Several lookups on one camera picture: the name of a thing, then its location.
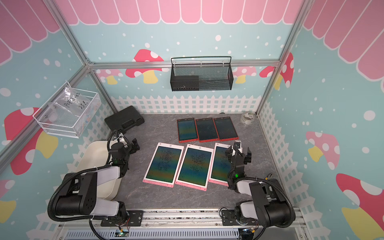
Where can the pink writing tablet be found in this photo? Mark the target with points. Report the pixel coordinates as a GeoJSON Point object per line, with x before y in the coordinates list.
{"type": "Point", "coordinates": [220, 165]}
{"type": "Point", "coordinates": [164, 165]}
{"type": "Point", "coordinates": [195, 166]}

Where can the red writing tablet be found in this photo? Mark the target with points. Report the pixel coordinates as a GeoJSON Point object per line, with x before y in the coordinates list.
{"type": "Point", "coordinates": [206, 130]}
{"type": "Point", "coordinates": [225, 129]}
{"type": "Point", "coordinates": [187, 130]}

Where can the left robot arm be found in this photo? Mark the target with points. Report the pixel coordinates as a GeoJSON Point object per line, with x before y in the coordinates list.
{"type": "Point", "coordinates": [76, 197]}

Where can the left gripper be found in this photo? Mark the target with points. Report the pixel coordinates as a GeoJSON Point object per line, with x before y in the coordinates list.
{"type": "Point", "coordinates": [134, 150]}

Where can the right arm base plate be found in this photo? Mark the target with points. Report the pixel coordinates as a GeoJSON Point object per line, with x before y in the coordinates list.
{"type": "Point", "coordinates": [228, 217]}

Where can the clear plastic bag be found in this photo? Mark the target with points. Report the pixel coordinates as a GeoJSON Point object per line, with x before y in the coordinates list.
{"type": "Point", "coordinates": [67, 108]}

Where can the clear tape roll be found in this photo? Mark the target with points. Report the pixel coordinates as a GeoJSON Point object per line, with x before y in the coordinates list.
{"type": "Point", "coordinates": [248, 118]}

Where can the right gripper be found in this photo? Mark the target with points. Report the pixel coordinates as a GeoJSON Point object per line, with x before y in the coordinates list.
{"type": "Point", "coordinates": [229, 154]}

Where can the white wire wall basket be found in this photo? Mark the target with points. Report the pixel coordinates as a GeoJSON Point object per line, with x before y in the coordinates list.
{"type": "Point", "coordinates": [81, 124]}

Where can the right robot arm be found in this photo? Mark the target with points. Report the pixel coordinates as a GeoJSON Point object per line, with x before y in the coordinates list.
{"type": "Point", "coordinates": [269, 206]}

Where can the black mesh wall basket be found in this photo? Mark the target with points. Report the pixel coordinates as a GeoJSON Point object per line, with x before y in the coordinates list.
{"type": "Point", "coordinates": [215, 73]}

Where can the black box in basket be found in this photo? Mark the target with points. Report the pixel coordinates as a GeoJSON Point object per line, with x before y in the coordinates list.
{"type": "Point", "coordinates": [185, 83]}

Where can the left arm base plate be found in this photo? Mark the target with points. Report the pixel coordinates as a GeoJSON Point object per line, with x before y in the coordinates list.
{"type": "Point", "coordinates": [130, 218]}

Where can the black case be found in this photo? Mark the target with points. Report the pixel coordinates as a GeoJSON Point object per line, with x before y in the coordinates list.
{"type": "Point", "coordinates": [124, 120]}

